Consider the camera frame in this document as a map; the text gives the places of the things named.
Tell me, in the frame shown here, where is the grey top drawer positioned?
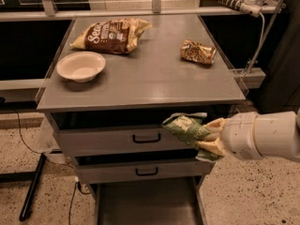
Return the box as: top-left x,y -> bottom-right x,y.
50,105 -> 234,158

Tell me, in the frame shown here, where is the small gold snack bag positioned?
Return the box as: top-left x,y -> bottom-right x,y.
180,39 -> 217,65

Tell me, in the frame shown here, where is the brown tortilla chip bag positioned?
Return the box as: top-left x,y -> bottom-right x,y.
70,18 -> 152,54

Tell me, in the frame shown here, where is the green jalapeno chip bag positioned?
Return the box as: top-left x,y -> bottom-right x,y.
162,112 -> 223,162

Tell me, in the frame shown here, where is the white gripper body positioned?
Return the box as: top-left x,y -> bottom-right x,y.
221,112 -> 263,160

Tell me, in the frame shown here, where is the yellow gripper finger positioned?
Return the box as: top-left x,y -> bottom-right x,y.
197,138 -> 225,156
205,118 -> 227,133

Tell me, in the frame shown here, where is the white power strip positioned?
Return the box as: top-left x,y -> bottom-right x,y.
216,0 -> 262,17

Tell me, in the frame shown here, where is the grey metal back rail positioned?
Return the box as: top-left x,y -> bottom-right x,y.
0,4 -> 285,23

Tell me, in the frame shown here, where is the grey drawer cabinet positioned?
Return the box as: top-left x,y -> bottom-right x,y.
36,13 -> 247,225

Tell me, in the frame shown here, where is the black floor cable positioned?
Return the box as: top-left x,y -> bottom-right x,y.
8,108 -> 45,157

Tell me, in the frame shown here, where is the white paper bowl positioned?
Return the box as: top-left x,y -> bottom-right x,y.
56,52 -> 106,83

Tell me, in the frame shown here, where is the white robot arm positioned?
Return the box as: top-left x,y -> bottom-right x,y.
196,112 -> 300,162

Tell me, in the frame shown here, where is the black floor stand leg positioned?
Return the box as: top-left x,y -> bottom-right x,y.
19,154 -> 46,222

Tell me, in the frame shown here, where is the grey middle drawer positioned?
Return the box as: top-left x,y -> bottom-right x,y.
75,149 -> 214,184

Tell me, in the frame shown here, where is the grey bottom drawer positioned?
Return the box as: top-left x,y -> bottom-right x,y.
93,175 -> 208,225

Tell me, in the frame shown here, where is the grey drawer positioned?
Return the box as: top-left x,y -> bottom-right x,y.
93,175 -> 208,225
50,105 -> 234,158
75,149 -> 214,184

